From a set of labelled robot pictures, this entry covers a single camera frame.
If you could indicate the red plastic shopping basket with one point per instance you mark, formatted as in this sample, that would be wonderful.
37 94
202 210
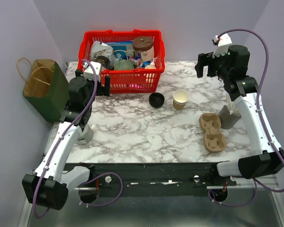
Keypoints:
127 81

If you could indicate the cork lid beige jar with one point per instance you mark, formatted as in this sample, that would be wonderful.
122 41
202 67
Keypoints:
143 48

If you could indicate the silver snack bag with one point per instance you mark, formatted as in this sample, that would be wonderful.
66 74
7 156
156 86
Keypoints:
101 49

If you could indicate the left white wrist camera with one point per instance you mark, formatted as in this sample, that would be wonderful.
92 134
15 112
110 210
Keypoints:
90 73

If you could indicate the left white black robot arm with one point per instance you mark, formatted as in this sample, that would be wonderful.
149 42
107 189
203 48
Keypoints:
48 186

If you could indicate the black label tub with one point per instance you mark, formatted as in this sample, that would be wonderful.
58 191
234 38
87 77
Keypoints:
104 61

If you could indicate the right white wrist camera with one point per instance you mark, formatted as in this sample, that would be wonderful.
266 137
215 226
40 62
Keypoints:
222 42

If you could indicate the green round sponge ball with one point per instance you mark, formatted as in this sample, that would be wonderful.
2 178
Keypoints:
123 65

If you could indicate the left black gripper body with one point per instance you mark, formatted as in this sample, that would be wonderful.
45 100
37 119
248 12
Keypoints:
100 90

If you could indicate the blue box in basket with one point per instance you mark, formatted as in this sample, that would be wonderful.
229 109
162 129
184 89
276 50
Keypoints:
122 49

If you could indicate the beige pump bottle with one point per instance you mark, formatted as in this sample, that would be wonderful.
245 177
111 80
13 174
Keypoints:
150 64

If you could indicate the stack of black cup lids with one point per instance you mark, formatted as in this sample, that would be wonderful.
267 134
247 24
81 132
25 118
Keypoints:
156 100

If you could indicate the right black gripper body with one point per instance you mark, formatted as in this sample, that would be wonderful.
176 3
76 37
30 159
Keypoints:
214 64

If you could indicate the grey holder cup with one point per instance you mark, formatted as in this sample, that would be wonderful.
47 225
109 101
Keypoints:
227 119

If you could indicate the brown paper coffee cup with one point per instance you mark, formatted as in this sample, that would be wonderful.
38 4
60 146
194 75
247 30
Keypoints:
180 98

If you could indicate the brown pulp cup carrier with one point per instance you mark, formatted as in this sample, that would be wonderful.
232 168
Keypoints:
214 141

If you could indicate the red bull drink can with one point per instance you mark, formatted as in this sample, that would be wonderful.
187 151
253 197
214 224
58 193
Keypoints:
136 61

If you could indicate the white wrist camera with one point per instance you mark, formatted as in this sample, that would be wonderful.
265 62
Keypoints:
90 73
222 42

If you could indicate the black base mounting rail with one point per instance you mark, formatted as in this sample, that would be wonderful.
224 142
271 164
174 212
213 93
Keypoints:
152 179

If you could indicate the grey cylinder under left arm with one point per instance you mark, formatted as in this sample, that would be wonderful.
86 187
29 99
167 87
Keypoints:
86 136

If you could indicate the green kraft paper bag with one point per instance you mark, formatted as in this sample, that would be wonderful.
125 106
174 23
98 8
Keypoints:
46 88

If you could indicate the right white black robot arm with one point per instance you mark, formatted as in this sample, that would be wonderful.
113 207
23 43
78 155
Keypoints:
231 67

